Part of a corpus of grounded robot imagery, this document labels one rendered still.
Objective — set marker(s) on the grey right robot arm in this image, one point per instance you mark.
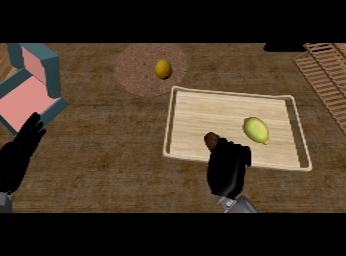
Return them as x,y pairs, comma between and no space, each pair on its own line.
239,205

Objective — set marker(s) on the yellow-orange mango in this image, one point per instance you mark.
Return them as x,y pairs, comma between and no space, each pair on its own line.
164,69

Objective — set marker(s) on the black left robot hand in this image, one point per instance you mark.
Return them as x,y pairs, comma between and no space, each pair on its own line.
12,160

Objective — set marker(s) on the wooden tiered shelf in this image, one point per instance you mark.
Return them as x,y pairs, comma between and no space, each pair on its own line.
333,90

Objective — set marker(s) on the pale wooden tray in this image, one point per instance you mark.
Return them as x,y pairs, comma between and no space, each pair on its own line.
230,116

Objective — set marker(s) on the yellow-green lemon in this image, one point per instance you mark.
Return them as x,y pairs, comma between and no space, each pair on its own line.
257,130

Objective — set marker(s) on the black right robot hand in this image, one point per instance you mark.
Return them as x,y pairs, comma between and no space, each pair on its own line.
229,170

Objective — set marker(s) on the brown sweet potato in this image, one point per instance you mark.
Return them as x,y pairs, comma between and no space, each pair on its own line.
211,140

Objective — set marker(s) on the round brown placemat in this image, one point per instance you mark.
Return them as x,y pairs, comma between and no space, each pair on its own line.
141,76

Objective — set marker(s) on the teal and pink box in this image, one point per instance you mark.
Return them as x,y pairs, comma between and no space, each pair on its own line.
26,96

